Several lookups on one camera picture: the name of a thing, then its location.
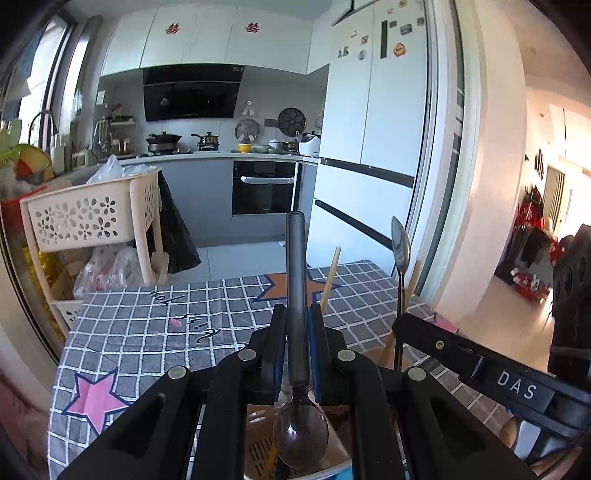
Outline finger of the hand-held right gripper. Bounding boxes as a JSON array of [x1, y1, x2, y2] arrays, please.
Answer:
[[392, 313, 557, 418]]

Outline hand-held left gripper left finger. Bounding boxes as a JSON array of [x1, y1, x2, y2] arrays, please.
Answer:
[[58, 304, 289, 480]]

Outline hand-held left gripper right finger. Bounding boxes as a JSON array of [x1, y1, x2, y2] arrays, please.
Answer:
[[308, 305, 537, 480]]

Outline black handled metal spoon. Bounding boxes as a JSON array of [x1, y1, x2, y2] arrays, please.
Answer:
[[272, 211, 330, 470], [390, 215, 413, 371]]

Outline white plastic utensil holder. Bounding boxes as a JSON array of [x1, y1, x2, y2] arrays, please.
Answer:
[[244, 401, 354, 480]]

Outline red items on floor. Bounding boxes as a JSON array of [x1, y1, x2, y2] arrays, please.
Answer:
[[507, 269, 553, 302]]

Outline hanging dark and red clothes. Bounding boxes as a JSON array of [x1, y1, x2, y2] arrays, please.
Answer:
[[502, 184, 570, 278]]

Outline grey checked star tablecloth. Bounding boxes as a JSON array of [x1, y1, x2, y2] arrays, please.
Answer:
[[46, 259, 467, 480]]

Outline black plastic bag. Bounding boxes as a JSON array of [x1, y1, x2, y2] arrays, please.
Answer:
[[156, 172, 202, 274]]

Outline black built-in oven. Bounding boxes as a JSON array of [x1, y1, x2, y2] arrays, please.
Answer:
[[231, 159, 297, 216]]

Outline clear plastic bag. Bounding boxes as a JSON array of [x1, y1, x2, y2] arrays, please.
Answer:
[[73, 244, 145, 302]]

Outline white rice cooker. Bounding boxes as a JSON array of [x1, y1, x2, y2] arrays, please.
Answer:
[[298, 130, 322, 157]]

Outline white refrigerator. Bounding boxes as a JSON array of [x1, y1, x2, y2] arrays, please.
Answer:
[[307, 0, 429, 283]]

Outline small metal cooking pot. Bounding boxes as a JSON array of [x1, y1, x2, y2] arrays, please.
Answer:
[[191, 131, 221, 151]]

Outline round metal steamer rack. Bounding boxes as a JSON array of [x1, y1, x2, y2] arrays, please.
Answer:
[[234, 118, 260, 142]]

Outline round black hanging pan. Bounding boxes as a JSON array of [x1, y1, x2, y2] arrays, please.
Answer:
[[277, 106, 308, 137]]

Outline cream perforated basket trolley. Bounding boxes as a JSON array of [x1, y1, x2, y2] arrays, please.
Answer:
[[19, 165, 170, 334]]

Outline black wok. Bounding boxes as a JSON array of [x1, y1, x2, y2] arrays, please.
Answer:
[[146, 131, 184, 154]]

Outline white plastic bag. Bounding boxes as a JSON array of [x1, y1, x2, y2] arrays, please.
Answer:
[[87, 154, 154, 186]]

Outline gold foil packet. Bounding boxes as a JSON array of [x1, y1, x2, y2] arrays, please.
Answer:
[[22, 244, 62, 298]]

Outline black range hood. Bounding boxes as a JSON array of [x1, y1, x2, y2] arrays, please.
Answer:
[[141, 64, 245, 123]]

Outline group of fridge magnets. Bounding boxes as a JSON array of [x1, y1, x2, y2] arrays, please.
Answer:
[[337, 0, 426, 62]]

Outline white upper kitchen cabinets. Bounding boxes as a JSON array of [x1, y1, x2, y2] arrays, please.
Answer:
[[100, 4, 334, 78]]

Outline kitchen sink faucet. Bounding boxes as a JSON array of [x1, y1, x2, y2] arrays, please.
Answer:
[[27, 110, 59, 149]]

